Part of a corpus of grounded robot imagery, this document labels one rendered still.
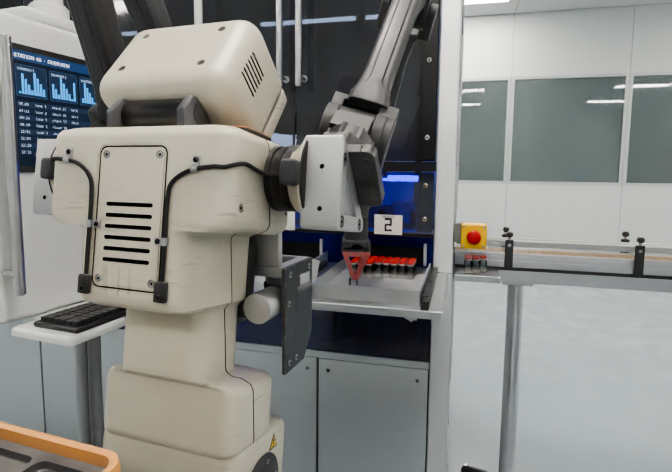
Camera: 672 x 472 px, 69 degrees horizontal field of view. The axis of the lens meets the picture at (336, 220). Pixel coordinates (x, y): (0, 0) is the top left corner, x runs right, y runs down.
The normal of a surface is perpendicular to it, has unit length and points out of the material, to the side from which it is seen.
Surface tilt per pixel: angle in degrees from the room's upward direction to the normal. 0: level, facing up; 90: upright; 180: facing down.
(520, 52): 90
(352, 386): 90
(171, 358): 82
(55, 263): 90
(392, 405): 90
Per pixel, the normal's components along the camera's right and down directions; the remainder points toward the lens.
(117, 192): -0.33, -0.04
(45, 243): 0.93, 0.05
